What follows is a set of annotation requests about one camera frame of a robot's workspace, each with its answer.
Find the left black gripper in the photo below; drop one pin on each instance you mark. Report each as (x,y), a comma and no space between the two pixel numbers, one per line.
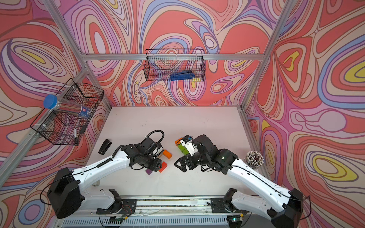
(157,166)

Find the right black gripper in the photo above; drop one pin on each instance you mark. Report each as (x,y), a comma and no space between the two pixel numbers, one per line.
(188,158)

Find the green block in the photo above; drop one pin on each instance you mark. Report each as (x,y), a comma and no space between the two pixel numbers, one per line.
(183,149)

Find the orange block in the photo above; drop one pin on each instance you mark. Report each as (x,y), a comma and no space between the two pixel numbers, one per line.
(178,142)
(167,154)

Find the red block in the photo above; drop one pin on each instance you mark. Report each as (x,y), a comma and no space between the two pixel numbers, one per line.
(163,167)

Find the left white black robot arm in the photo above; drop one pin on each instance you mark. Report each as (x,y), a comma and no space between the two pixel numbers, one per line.
(68,193)

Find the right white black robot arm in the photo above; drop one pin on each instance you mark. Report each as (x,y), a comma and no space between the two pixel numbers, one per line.
(281,206)

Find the purple cube block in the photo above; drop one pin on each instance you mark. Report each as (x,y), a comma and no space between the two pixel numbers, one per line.
(149,172)

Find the black stapler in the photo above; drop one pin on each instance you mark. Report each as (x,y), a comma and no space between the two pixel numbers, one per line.
(104,147)

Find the grey stapler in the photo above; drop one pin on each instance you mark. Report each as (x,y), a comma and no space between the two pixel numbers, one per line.
(97,183)

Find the cup of pencils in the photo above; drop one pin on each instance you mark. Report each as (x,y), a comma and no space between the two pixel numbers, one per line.
(254,159)

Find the white marker in basket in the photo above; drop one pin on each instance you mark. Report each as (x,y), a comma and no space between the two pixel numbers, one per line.
(76,141)

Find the blue black tool in basket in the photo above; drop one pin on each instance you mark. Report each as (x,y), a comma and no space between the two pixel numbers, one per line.
(182,75)

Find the clear bottle blue cap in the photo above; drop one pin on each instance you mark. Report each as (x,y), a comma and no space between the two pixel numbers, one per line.
(53,102)

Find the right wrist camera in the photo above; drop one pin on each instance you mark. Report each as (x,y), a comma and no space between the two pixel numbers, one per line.
(187,142)

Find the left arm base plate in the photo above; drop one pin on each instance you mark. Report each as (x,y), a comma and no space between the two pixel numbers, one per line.
(120,207)

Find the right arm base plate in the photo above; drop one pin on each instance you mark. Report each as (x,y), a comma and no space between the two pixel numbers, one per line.
(223,205)

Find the left black wire basket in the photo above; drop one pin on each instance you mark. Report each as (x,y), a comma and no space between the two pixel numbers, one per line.
(67,114)

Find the black wire basket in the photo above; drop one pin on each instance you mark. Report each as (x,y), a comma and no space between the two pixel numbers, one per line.
(160,63)
(67,114)

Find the back black wire basket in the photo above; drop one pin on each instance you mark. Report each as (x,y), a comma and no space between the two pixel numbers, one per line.
(160,63)

